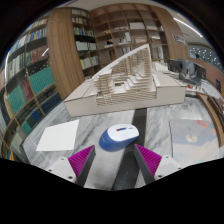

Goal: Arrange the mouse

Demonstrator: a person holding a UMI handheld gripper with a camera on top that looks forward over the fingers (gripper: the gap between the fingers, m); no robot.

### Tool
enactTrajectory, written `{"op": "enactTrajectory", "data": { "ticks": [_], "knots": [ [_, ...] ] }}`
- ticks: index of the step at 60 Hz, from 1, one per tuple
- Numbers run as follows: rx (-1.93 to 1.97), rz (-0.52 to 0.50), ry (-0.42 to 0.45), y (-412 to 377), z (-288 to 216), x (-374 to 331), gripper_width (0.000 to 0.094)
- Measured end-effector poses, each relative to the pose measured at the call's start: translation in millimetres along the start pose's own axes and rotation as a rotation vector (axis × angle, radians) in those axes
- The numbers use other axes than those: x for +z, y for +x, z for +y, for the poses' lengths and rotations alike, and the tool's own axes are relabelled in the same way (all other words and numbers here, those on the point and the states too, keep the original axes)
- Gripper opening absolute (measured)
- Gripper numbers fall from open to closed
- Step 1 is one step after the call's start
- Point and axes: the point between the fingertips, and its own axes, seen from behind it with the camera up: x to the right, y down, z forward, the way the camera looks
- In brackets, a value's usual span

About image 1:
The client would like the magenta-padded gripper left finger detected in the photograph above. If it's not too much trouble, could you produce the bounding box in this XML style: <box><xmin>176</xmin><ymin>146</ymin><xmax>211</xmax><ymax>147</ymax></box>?
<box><xmin>46</xmin><ymin>145</ymin><xmax>97</xmax><ymax>188</ymax></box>

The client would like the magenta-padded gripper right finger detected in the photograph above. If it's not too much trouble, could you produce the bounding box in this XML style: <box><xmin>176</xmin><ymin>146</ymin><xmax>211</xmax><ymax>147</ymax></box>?
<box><xmin>133</xmin><ymin>143</ymin><xmax>183</xmax><ymax>185</ymax></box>

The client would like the white and blue computer mouse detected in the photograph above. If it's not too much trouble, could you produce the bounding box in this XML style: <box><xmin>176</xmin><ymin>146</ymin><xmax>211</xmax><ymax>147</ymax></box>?
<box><xmin>98</xmin><ymin>123</ymin><xmax>140</xmax><ymax>153</ymax></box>

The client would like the grey printed mouse pad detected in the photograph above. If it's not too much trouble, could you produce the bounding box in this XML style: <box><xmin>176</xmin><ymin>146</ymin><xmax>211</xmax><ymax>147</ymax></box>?
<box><xmin>169</xmin><ymin>118</ymin><xmax>221</xmax><ymax>168</ymax></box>

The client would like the white paper sheet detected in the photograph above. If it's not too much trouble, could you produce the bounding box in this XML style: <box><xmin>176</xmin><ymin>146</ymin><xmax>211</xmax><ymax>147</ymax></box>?
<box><xmin>35</xmin><ymin>119</ymin><xmax>80</xmax><ymax>152</ymax></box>

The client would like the curved wooden base board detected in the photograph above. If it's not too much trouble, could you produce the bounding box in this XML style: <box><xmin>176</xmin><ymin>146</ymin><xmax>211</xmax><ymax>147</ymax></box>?
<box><xmin>196</xmin><ymin>91</ymin><xmax>224</xmax><ymax>148</ymax></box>

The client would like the white layered architectural model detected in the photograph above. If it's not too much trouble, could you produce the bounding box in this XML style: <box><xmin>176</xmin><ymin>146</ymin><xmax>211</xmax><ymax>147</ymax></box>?
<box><xmin>63</xmin><ymin>43</ymin><xmax>188</xmax><ymax>118</ymax></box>

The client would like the curved bookshelf with books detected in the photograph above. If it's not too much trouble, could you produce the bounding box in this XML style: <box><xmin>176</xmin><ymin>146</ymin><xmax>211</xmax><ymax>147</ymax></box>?
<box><xmin>0</xmin><ymin>16</ymin><xmax>64</xmax><ymax>161</ymax></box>

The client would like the dark grey building model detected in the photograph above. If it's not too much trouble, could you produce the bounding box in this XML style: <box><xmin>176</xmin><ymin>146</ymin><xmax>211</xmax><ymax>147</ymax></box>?
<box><xmin>167</xmin><ymin>58</ymin><xmax>208</xmax><ymax>82</ymax></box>

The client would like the group of small ceiling lights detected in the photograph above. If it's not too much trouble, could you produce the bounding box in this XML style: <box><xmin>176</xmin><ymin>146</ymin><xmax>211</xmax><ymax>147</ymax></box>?
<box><xmin>188</xmin><ymin>44</ymin><xmax>221</xmax><ymax>65</ymax></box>

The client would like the long ceiling light strip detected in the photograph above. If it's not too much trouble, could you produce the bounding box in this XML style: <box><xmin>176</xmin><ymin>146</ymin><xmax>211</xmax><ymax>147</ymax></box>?
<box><xmin>173</xmin><ymin>17</ymin><xmax>204</xmax><ymax>38</ymax></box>

